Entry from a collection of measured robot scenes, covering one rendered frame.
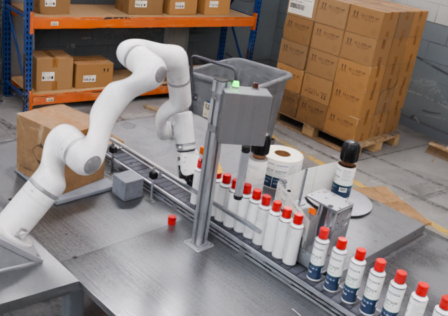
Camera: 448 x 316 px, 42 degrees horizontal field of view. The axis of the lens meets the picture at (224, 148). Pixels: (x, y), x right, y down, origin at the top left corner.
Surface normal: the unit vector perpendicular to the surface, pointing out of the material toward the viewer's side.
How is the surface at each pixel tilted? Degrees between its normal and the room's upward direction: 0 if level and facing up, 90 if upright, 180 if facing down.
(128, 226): 0
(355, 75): 90
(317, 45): 91
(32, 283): 0
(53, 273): 0
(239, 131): 90
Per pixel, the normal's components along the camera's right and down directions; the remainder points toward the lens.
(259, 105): 0.16, 0.40
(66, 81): 0.57, 0.39
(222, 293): 0.14, -0.91
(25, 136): -0.56, 0.25
